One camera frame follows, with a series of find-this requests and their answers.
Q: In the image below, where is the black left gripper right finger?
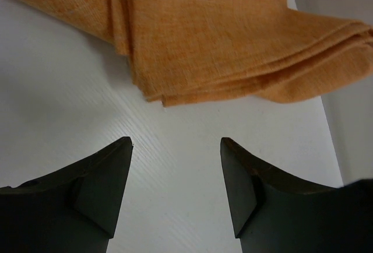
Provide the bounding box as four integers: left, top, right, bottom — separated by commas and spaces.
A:
220, 138, 372, 252

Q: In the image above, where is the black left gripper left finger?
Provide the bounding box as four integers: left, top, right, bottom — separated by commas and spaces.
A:
1, 137, 133, 252

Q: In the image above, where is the orange cloth placemat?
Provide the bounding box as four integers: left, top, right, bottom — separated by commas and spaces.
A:
20, 0, 372, 106

